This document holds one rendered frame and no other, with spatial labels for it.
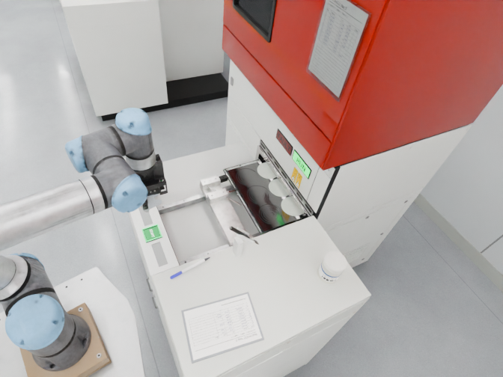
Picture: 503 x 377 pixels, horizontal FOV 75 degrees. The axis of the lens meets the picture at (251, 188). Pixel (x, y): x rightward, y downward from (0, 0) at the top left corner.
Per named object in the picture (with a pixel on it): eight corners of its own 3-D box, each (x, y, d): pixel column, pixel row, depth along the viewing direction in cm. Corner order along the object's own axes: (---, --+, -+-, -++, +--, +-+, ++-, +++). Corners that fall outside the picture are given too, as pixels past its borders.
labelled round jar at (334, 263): (329, 261, 114) (338, 247, 106) (342, 279, 110) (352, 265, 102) (313, 268, 111) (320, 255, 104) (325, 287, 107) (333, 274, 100)
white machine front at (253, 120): (230, 117, 182) (235, 47, 152) (311, 233, 138) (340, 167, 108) (225, 118, 181) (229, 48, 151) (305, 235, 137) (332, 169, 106)
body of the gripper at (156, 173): (168, 195, 97) (165, 167, 88) (138, 203, 94) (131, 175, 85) (160, 177, 101) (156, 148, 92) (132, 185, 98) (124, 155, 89)
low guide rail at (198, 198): (262, 179, 155) (263, 174, 152) (263, 182, 154) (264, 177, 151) (156, 212, 137) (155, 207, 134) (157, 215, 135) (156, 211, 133)
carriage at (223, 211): (216, 182, 146) (216, 177, 144) (253, 248, 127) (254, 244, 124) (199, 187, 144) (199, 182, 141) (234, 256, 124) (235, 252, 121)
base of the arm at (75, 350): (50, 384, 90) (35, 378, 82) (25, 342, 96) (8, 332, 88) (101, 342, 98) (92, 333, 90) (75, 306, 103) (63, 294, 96)
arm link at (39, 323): (35, 368, 84) (10, 355, 73) (17, 325, 90) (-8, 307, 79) (82, 336, 89) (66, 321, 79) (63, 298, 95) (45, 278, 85)
